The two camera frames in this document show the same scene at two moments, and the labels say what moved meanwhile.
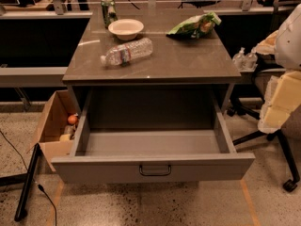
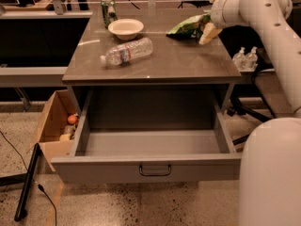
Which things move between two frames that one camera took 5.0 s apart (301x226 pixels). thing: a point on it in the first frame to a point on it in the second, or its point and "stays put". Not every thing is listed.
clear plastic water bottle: [128, 53] stays put
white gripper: [290, 42] to [218, 14]
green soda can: [109, 11] stays put
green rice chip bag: [196, 27] stays put
